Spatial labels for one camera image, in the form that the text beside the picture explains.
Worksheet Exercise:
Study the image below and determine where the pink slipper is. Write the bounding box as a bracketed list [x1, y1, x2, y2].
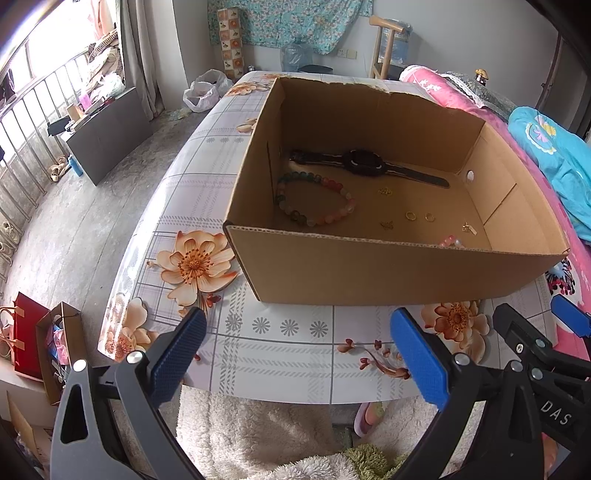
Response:
[353, 401, 384, 435]

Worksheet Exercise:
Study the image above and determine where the blue cartoon blanket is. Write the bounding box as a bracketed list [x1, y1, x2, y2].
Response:
[508, 106, 591, 243]

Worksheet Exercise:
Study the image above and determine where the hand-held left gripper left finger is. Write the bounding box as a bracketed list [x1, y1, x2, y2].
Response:
[50, 306, 208, 480]

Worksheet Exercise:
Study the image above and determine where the multicolour glass bead bracelet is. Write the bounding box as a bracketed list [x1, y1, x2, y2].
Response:
[276, 171, 357, 228]

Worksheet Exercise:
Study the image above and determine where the blue water jug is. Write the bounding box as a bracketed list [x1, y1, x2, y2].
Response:
[381, 17, 411, 65]

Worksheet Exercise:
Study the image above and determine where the teal floral hanging cloth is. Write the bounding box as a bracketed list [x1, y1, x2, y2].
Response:
[207, 0, 374, 55]

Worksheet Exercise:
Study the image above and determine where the wooden chair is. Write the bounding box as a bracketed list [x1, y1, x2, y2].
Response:
[368, 15, 411, 81]

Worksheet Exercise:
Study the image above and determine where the pile of folded fabrics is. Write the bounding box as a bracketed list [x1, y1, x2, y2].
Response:
[88, 32, 125, 93]

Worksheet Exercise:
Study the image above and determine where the black wristwatch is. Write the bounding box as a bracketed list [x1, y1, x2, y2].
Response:
[290, 148, 451, 189]

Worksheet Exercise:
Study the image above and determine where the white fluffy blanket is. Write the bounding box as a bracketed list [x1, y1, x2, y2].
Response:
[178, 385, 462, 480]

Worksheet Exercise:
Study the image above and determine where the grey green lace cloth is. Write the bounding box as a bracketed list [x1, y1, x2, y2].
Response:
[438, 70, 522, 114]

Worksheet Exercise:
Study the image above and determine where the grey curtain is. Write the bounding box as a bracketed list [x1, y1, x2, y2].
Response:
[119, 0, 164, 121]

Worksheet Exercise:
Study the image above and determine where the balcony railing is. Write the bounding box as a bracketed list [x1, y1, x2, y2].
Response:
[0, 51, 93, 278]

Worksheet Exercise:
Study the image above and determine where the white plastic bag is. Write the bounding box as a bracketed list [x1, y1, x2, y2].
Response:
[183, 69, 234, 113]

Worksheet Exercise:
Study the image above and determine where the dark metal pole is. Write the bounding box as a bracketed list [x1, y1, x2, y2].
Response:
[538, 34, 564, 109]

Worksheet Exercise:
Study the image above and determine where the flower patterned tall roll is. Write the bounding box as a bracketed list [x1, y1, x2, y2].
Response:
[217, 7, 244, 77]

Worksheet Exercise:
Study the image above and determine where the dark grey low cabinet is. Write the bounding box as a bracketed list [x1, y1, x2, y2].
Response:
[65, 87, 143, 186]

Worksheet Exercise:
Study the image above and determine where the brown cardboard box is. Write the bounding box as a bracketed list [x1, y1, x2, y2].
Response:
[222, 76, 570, 306]

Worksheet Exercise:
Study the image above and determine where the green shaggy rug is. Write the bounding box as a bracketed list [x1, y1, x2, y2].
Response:
[344, 443, 409, 480]

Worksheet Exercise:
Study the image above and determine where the clear water bottle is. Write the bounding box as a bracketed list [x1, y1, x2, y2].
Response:
[281, 37, 315, 73]

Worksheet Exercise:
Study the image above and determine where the floral plaid tablecloth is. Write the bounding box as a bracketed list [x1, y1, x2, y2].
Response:
[97, 70, 555, 404]

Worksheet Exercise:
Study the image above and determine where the red paper bag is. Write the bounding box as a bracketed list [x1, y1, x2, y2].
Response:
[0, 292, 51, 381]

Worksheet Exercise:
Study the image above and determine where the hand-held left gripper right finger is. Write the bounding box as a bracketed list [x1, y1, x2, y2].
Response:
[390, 307, 548, 480]

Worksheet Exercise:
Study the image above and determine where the brown paper bag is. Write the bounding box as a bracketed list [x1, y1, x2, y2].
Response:
[36, 302, 88, 406]

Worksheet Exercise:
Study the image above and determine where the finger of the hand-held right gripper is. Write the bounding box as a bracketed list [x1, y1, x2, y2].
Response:
[492, 302, 561, 370]
[551, 294, 591, 340]

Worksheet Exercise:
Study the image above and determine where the flat cardboard piece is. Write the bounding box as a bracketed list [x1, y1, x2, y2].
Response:
[4, 394, 51, 467]

